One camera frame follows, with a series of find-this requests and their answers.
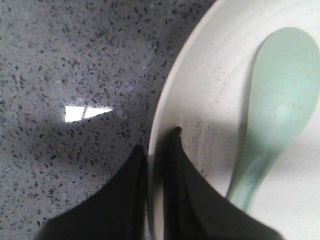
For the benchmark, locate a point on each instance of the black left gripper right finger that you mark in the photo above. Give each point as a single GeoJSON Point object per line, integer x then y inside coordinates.
{"type": "Point", "coordinates": [194, 210]}

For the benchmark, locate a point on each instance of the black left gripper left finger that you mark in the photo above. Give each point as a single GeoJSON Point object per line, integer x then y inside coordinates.
{"type": "Point", "coordinates": [115, 212]}

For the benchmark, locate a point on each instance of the pale green plastic spoon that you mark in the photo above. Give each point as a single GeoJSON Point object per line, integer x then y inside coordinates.
{"type": "Point", "coordinates": [284, 91]}

